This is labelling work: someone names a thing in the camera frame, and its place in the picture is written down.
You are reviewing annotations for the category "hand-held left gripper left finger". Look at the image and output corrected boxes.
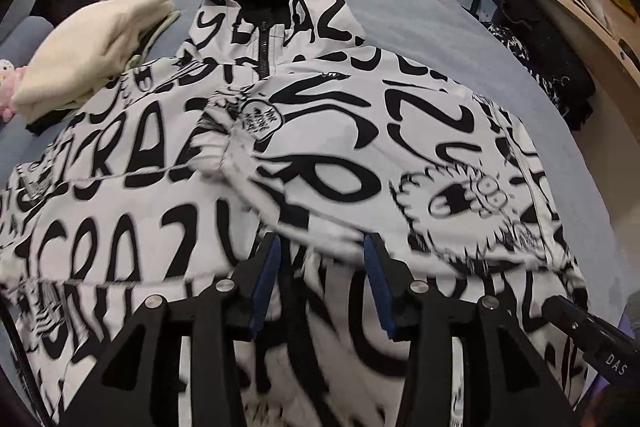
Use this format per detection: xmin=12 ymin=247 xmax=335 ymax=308
xmin=57 ymin=232 xmax=283 ymax=427

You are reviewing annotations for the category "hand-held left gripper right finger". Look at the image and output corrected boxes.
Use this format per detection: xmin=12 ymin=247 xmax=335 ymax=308
xmin=362 ymin=232 xmax=583 ymax=427

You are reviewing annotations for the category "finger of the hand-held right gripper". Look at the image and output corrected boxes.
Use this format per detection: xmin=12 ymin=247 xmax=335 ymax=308
xmin=542 ymin=296 xmax=640 ymax=380

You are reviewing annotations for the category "black and white printed jacket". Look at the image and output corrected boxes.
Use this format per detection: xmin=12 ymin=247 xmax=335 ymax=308
xmin=0 ymin=0 xmax=593 ymax=427

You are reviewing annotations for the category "black folded garment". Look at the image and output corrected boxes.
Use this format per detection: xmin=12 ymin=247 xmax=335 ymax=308
xmin=25 ymin=107 xmax=66 ymax=138

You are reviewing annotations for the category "black and white patterned cloth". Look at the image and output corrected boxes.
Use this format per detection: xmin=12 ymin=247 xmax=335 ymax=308
xmin=487 ymin=22 xmax=571 ymax=118

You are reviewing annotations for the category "cream fleece garment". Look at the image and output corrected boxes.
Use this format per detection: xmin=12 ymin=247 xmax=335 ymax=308
xmin=11 ymin=0 xmax=175 ymax=120

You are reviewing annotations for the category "pink and white plush toy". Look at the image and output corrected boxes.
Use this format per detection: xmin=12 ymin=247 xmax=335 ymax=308
xmin=0 ymin=58 xmax=26 ymax=122

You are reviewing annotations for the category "wooden shelf unit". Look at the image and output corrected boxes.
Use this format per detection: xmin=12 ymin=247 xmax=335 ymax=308
xmin=465 ymin=0 xmax=640 ymax=72

